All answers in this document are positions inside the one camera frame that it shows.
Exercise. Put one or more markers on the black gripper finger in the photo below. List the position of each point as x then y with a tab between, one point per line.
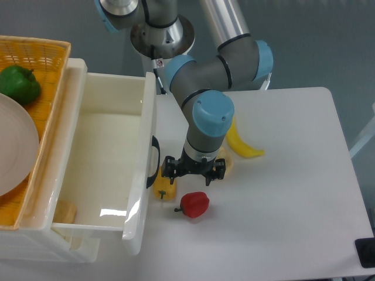
215	171
169	167

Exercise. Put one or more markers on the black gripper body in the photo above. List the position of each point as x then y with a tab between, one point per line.
187	165

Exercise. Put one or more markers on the white top drawer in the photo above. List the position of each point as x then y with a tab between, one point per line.
113	160

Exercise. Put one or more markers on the white drawer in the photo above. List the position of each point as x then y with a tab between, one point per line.
81	247
113	160

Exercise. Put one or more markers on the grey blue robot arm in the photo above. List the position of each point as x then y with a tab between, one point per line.
199	89

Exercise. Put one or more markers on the tan bread in drawer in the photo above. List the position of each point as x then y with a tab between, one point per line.
65	212

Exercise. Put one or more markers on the lower white drawer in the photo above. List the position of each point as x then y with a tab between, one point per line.
81	247

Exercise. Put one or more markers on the white drawer cabinet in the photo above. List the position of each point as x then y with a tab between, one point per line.
35	240

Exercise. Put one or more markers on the bread roll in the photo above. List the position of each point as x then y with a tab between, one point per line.
228	157

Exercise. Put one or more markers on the yellow bell pepper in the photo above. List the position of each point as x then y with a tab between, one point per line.
163	189

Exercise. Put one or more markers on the yellow banana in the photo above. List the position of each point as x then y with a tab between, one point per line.
239	146

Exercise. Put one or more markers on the red bell pepper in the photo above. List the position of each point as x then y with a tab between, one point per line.
194	204

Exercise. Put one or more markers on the pale pink plate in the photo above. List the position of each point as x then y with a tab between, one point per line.
19	144

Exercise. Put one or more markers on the orange woven basket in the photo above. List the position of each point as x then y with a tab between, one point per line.
47	59

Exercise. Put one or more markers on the black device at edge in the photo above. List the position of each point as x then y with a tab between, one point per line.
365	251

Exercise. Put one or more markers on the green bell pepper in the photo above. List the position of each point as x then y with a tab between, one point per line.
20	84

